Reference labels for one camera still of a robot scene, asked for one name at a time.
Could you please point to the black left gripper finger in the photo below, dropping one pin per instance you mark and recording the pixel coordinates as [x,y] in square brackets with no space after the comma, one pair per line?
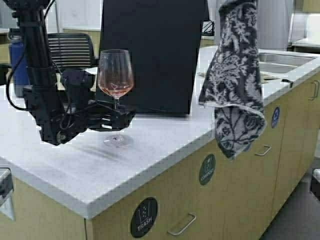
[112,122]
[108,108]

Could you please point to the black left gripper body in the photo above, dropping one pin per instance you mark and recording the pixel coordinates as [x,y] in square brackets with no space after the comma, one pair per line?
[61,114]

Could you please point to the wine glass with rose wine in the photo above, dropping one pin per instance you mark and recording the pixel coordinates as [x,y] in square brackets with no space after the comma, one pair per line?
[115,74]

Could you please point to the black white patterned cloth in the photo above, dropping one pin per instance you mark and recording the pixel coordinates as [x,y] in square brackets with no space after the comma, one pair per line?
[232,84]

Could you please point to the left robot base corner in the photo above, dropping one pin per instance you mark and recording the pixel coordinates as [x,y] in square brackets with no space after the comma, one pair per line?
[6,192]

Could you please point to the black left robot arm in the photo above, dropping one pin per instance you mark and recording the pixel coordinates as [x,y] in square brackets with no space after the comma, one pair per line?
[31,22]

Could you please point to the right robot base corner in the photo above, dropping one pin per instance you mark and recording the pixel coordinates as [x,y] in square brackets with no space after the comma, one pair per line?
[315,183]

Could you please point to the black mesh office chair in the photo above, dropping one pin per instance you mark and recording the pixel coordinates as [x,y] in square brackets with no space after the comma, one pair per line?
[72,50]

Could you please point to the blue insulated water bottle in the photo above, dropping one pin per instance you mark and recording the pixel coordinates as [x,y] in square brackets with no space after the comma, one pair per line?
[18,61]

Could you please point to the black round trash sticker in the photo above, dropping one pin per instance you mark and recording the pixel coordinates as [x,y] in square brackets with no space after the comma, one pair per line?
[144,217]

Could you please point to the large black box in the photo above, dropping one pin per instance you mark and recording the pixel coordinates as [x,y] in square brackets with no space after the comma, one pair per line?
[163,39]

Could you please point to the green round compost sticker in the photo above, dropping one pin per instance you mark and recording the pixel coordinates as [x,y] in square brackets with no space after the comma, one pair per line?
[207,169]

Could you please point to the blue round recycling sticker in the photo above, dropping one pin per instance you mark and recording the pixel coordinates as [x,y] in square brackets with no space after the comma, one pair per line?
[275,117]

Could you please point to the island stainless steel sink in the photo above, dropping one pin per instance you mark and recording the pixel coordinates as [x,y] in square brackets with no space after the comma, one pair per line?
[281,63]

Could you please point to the black wire basket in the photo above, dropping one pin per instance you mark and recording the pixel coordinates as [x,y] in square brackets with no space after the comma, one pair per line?
[208,29]

